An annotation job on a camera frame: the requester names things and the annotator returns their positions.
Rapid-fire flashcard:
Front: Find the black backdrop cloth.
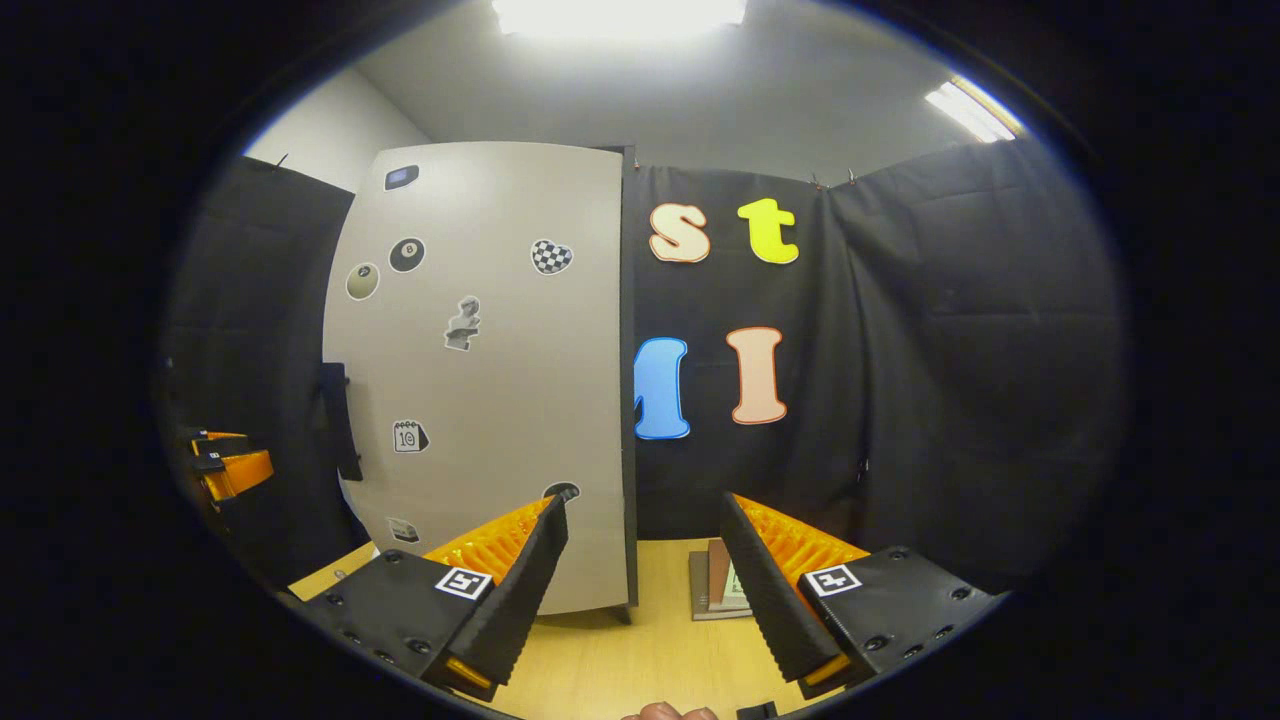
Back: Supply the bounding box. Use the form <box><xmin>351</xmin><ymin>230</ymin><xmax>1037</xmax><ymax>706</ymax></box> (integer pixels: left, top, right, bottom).
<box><xmin>165</xmin><ymin>155</ymin><xmax>1126</xmax><ymax>591</ymax></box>

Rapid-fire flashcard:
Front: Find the white cabinet door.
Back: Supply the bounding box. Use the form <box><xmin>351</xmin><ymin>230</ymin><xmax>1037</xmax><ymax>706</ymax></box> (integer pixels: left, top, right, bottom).
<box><xmin>322</xmin><ymin>140</ymin><xmax>629</xmax><ymax>616</ymax></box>

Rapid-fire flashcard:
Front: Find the grey book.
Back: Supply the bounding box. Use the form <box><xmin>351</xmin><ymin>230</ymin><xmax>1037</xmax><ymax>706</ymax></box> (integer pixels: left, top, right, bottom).
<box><xmin>688</xmin><ymin>550</ymin><xmax>753</xmax><ymax>621</ymax></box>

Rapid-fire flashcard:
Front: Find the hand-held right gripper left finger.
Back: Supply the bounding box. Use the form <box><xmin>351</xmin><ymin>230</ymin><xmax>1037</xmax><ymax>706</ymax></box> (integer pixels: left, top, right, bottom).
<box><xmin>305</xmin><ymin>492</ymin><xmax>569</xmax><ymax>701</ymax></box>

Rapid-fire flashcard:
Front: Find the dark grey cabinet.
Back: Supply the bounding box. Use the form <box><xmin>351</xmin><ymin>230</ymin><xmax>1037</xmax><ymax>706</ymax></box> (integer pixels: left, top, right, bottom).
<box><xmin>595</xmin><ymin>145</ymin><xmax>641</xmax><ymax>626</ymax></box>

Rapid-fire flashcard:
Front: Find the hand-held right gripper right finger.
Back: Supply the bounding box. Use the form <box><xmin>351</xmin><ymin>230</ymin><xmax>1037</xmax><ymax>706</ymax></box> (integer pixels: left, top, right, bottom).
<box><xmin>720</xmin><ymin>490</ymin><xmax>986</xmax><ymax>699</ymax></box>

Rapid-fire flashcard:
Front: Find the black door handle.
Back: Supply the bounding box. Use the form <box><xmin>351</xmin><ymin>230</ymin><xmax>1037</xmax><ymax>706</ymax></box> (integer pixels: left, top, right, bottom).
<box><xmin>320</xmin><ymin>362</ymin><xmax>364</xmax><ymax>483</ymax></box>

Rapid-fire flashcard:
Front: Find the ceiling light panel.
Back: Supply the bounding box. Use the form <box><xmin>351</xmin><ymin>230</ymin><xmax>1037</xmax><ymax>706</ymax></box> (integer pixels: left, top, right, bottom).
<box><xmin>490</xmin><ymin>0</ymin><xmax>749</xmax><ymax>41</ymax></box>
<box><xmin>925</xmin><ymin>78</ymin><xmax>1026</xmax><ymax>143</ymax></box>

